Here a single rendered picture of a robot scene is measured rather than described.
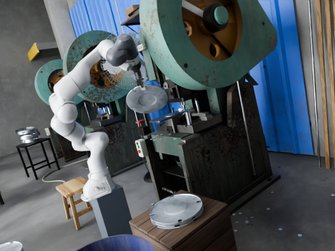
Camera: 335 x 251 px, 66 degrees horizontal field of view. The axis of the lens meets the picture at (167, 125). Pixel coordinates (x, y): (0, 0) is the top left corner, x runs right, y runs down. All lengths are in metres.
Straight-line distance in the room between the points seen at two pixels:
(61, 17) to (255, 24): 5.70
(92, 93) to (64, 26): 4.15
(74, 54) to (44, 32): 5.61
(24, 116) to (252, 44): 7.11
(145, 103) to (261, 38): 0.92
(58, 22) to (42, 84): 2.66
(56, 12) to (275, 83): 5.55
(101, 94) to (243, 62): 1.81
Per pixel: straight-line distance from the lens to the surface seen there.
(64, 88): 1.41
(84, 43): 3.14
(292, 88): 2.74
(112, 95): 3.15
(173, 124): 1.90
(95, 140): 1.62
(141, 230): 1.45
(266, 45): 2.04
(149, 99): 1.82
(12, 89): 8.23
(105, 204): 1.73
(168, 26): 1.44
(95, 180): 1.71
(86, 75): 1.43
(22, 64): 8.35
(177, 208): 1.45
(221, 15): 1.63
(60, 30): 7.01
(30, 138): 4.49
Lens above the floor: 1.08
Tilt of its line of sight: 11 degrees down
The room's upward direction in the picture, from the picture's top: 14 degrees counter-clockwise
